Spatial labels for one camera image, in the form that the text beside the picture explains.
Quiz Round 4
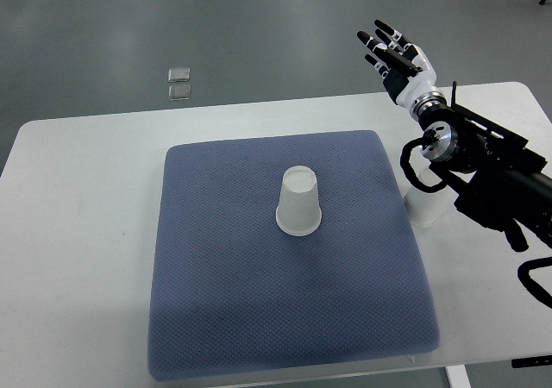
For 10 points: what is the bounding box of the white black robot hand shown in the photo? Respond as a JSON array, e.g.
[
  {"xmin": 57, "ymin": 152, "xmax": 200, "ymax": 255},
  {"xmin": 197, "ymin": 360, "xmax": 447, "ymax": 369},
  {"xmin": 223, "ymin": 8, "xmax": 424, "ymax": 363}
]
[{"xmin": 356, "ymin": 20, "xmax": 439, "ymax": 110}]

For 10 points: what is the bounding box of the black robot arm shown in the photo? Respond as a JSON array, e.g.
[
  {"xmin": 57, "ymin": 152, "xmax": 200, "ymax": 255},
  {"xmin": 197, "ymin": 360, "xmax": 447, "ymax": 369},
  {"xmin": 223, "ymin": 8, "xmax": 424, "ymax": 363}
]
[{"xmin": 400, "ymin": 93, "xmax": 551, "ymax": 252}]

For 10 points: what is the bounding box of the white paper cup on cushion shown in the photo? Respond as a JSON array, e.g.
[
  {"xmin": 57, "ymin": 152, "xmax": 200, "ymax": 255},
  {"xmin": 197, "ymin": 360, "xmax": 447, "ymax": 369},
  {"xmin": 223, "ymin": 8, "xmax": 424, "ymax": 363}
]
[{"xmin": 275, "ymin": 166, "xmax": 322, "ymax": 237}]

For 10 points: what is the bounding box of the upper metal floor plate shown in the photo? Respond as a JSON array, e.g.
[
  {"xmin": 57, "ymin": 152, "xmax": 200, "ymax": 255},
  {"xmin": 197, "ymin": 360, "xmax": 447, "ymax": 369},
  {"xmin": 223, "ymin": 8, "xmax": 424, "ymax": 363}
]
[{"xmin": 167, "ymin": 66, "xmax": 191, "ymax": 83}]

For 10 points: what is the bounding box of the blue quilted cushion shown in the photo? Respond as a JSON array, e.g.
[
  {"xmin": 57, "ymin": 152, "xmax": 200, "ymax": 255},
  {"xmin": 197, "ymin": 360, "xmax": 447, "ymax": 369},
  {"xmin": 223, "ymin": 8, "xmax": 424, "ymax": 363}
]
[{"xmin": 147, "ymin": 130, "xmax": 440, "ymax": 381}]

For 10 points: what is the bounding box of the white table leg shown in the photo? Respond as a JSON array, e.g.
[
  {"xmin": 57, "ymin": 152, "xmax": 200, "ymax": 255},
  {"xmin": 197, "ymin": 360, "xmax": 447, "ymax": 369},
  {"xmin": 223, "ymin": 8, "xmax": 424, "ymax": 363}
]
[{"xmin": 445, "ymin": 365, "xmax": 471, "ymax": 388}]

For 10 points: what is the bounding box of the black table control panel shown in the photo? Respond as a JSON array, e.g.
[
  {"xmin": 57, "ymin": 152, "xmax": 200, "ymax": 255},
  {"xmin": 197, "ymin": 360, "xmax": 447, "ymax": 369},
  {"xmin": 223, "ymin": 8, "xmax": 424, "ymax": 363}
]
[{"xmin": 511, "ymin": 354, "xmax": 552, "ymax": 369}]

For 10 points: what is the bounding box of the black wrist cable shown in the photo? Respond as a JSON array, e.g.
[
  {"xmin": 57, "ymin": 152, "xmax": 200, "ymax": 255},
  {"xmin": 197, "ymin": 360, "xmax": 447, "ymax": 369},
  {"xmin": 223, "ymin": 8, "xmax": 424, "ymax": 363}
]
[{"xmin": 398, "ymin": 137, "xmax": 449, "ymax": 193}]

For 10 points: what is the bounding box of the black cable loop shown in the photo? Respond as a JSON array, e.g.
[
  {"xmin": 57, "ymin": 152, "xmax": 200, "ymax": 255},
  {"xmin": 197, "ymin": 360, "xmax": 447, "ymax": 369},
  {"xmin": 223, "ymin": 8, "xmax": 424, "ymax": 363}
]
[{"xmin": 517, "ymin": 256, "xmax": 552, "ymax": 310}]

